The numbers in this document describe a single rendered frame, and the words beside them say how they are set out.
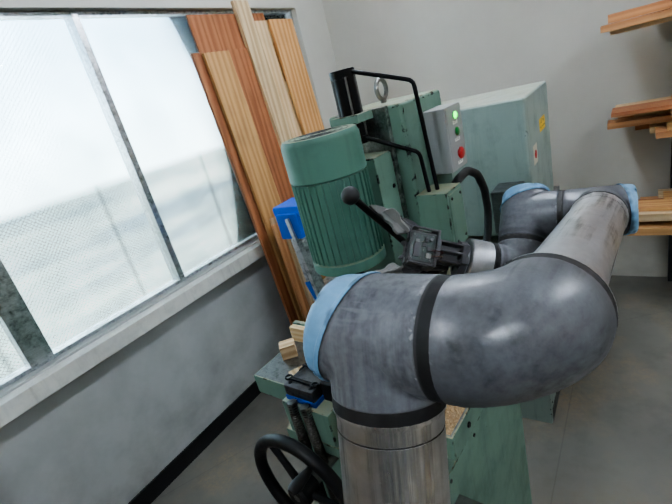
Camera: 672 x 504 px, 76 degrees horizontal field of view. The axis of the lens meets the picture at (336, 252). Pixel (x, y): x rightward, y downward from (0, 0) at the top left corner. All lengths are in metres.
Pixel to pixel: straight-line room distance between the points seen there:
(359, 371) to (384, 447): 0.07
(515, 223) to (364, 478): 0.60
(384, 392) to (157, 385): 2.00
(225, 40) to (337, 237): 1.90
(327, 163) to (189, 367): 1.74
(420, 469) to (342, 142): 0.64
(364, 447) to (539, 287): 0.21
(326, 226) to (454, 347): 0.62
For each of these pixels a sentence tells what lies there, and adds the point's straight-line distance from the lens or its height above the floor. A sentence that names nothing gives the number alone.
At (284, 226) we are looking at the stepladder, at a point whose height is 1.07.
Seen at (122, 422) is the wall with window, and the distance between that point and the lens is 2.31.
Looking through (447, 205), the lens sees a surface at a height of 1.27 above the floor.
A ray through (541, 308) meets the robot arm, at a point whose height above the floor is 1.39.
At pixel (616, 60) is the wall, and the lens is 3.06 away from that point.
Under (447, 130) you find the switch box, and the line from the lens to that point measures 1.12.
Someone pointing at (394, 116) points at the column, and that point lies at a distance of 1.07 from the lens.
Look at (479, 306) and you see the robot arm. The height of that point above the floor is 1.40.
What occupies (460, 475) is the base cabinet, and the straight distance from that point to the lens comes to 1.22.
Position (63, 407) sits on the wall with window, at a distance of 2.16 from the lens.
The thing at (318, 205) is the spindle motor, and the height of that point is 1.37.
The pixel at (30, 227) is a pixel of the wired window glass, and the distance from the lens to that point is 2.10.
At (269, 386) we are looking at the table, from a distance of 1.27.
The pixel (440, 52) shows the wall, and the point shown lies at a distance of 3.24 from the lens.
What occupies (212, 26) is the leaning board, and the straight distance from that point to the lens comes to 2.65.
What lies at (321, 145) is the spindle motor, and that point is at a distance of 0.88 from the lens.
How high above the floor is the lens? 1.58
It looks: 20 degrees down
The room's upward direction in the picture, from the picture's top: 15 degrees counter-clockwise
